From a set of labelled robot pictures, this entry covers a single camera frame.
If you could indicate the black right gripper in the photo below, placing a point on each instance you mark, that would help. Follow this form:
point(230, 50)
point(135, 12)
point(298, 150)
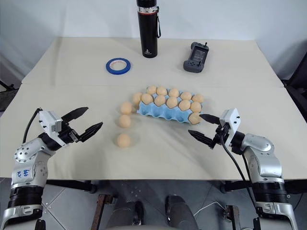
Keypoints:
point(220, 134)

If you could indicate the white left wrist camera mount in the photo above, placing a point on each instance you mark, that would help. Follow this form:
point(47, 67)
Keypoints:
point(49, 121)

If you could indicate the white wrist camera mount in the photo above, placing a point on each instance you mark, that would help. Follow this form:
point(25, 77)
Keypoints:
point(231, 119)
point(49, 121)

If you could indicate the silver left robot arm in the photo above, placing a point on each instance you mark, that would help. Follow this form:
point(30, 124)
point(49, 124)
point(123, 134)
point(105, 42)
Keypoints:
point(26, 153)

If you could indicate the grey handheld remote controller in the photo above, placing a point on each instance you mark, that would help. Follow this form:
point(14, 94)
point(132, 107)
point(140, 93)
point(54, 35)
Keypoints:
point(195, 58)

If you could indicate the blue egg tray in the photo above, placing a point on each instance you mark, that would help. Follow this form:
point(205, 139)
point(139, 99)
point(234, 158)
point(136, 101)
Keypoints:
point(153, 112)

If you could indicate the rusty metal bar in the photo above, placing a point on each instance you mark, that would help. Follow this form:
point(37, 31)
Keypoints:
point(232, 215)
point(102, 208)

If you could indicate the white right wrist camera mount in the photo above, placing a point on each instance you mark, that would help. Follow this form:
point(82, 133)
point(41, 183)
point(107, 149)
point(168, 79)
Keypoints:
point(231, 119)

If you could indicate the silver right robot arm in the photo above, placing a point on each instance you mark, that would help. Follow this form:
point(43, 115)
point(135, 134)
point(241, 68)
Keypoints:
point(261, 153)

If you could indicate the black background stand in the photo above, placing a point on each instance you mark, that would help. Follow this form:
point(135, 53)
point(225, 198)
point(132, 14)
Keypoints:
point(6, 93)

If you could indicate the black table frame bar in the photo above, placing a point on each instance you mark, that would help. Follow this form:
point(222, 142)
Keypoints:
point(237, 186)
point(69, 185)

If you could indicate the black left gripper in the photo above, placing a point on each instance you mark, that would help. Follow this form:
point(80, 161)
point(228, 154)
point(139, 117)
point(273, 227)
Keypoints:
point(68, 135)

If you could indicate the black background equipment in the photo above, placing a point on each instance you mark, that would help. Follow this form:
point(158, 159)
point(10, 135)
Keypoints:
point(297, 83)

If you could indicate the blue tape roll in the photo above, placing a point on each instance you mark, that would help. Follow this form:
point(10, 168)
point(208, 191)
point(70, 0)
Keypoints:
point(111, 69)

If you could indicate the beige tablecloth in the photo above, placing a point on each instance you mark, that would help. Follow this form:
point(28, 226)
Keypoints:
point(168, 158)

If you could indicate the beige egg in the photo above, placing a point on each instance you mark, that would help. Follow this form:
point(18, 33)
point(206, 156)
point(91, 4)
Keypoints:
point(160, 100)
point(195, 107)
point(198, 98)
point(173, 92)
point(185, 95)
point(123, 140)
point(136, 97)
point(171, 102)
point(184, 105)
point(161, 90)
point(147, 98)
point(126, 107)
point(194, 118)
point(124, 120)
point(151, 89)

